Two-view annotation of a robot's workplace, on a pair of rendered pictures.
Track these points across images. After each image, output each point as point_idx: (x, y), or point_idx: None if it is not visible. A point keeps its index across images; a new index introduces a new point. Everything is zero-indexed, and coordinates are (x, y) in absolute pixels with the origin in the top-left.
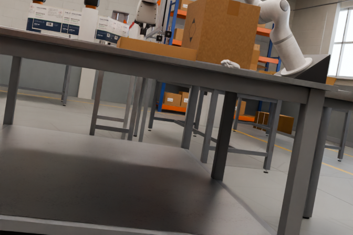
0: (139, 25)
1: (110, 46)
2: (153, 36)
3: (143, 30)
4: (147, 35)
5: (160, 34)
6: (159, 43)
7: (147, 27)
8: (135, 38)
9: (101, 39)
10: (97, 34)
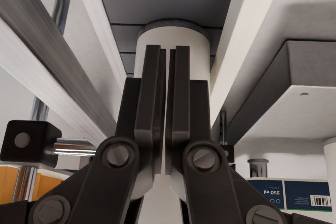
0: (252, 195)
1: (326, 81)
2: (77, 147)
3: (162, 137)
4: (111, 127)
5: (20, 171)
6: (31, 110)
7: (105, 173)
8: (210, 108)
9: (265, 182)
10: (278, 193)
